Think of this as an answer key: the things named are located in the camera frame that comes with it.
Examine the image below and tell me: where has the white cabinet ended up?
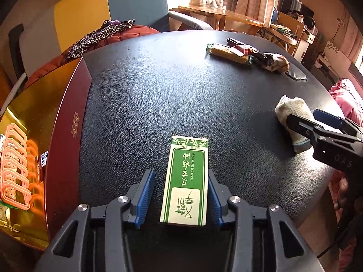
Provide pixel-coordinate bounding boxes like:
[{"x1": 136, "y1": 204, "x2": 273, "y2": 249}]
[{"x1": 292, "y1": 31, "x2": 316, "y2": 63}]

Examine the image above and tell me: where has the green white carton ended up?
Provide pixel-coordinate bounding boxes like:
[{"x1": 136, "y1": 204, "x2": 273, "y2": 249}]
[{"x1": 159, "y1": 134, "x2": 209, "y2": 227}]

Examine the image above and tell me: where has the leopard print cloth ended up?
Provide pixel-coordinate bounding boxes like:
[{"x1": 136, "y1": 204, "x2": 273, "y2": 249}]
[{"x1": 66, "y1": 20, "x2": 135, "y2": 61}]

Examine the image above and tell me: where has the red quilted jacket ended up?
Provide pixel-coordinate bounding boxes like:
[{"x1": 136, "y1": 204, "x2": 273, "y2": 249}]
[{"x1": 24, "y1": 25, "x2": 161, "y2": 90}]

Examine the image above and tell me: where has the white sock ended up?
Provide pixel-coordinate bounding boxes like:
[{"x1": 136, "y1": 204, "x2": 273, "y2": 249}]
[{"x1": 275, "y1": 95, "x2": 315, "y2": 154}]

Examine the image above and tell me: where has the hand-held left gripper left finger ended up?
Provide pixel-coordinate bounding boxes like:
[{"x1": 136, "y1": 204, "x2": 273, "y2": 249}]
[{"x1": 34, "y1": 169, "x2": 155, "y2": 272}]

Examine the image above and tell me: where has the pink blanket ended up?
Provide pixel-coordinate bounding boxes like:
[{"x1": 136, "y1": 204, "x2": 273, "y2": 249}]
[{"x1": 329, "y1": 78, "x2": 363, "y2": 125}]

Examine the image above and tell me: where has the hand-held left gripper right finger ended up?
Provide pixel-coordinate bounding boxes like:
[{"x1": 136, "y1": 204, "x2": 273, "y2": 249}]
[{"x1": 208, "y1": 169, "x2": 325, "y2": 272}]

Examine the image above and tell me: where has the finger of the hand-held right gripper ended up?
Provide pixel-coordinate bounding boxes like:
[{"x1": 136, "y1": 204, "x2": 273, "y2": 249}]
[
  {"x1": 313, "y1": 108, "x2": 363, "y2": 141},
  {"x1": 286, "y1": 113, "x2": 363, "y2": 148}
]

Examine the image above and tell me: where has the patterned sock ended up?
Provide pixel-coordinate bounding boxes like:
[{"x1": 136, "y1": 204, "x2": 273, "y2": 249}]
[{"x1": 261, "y1": 52, "x2": 290, "y2": 74}]

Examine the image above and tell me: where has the black perforated strip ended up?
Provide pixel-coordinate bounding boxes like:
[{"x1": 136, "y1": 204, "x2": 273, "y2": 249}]
[{"x1": 226, "y1": 37, "x2": 274, "y2": 68}]

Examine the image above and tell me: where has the black cable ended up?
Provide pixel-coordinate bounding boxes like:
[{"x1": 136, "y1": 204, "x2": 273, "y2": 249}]
[{"x1": 316, "y1": 227, "x2": 341, "y2": 258}]

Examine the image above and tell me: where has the red box with gold lining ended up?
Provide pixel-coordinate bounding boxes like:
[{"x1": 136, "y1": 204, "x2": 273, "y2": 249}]
[{"x1": 0, "y1": 56, "x2": 93, "y2": 251}]

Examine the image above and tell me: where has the black monitor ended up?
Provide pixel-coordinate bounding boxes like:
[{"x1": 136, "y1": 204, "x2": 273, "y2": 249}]
[{"x1": 279, "y1": 0, "x2": 315, "y2": 17}]

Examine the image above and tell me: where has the multicoloured armchair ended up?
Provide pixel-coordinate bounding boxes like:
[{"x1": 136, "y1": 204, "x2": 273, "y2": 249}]
[{"x1": 8, "y1": 0, "x2": 213, "y2": 85}]

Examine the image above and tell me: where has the orange plastic rack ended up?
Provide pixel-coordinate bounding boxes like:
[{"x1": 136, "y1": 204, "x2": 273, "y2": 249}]
[{"x1": 0, "y1": 123, "x2": 32, "y2": 211}]

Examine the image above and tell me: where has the wooden table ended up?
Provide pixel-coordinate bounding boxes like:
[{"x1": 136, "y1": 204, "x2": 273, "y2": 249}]
[{"x1": 178, "y1": 5, "x2": 264, "y2": 32}]

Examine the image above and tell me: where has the black chair back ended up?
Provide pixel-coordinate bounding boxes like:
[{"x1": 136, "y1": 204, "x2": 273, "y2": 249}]
[{"x1": 8, "y1": 24, "x2": 27, "y2": 80}]

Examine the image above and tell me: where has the glass tray with glasses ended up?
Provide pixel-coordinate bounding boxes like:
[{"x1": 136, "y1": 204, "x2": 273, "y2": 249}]
[{"x1": 199, "y1": 0, "x2": 229, "y2": 9}]

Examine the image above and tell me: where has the white panel with floral stickers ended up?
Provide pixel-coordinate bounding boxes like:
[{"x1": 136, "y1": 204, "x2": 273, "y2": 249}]
[{"x1": 325, "y1": 40, "x2": 342, "y2": 56}]

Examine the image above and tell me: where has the cracker packet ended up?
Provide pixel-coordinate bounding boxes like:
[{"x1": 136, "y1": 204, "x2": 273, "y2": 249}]
[{"x1": 206, "y1": 43, "x2": 253, "y2": 66}]

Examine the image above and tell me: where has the small red packet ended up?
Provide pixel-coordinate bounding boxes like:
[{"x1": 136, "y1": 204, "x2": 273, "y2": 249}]
[{"x1": 233, "y1": 45, "x2": 253, "y2": 56}]

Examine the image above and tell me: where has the person's right hand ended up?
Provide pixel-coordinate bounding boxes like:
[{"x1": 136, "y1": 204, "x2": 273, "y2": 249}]
[{"x1": 334, "y1": 176, "x2": 350, "y2": 211}]

